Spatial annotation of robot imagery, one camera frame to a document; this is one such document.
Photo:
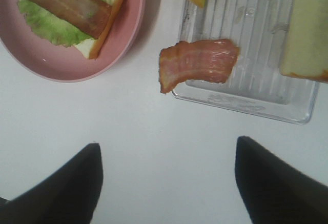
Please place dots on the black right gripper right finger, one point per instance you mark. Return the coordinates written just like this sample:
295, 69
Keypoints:
275, 192

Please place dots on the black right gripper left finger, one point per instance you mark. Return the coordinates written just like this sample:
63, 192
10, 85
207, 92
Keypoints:
69, 195

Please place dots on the pink bacon strip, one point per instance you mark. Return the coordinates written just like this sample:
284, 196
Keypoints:
208, 60

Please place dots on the green lettuce leaf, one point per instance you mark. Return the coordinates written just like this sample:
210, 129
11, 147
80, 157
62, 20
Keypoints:
48, 26

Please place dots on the brown bacon strip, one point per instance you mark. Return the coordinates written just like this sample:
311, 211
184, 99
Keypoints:
89, 16

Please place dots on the bread slice from tray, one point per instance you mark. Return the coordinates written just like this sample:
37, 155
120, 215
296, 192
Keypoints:
112, 8

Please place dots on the pink round plate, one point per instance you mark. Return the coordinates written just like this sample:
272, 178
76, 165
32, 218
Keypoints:
62, 64

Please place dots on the bread slice in right tray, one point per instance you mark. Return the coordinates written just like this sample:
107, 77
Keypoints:
305, 47

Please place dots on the clear right plastic tray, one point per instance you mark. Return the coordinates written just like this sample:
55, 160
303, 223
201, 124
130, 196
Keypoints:
255, 86

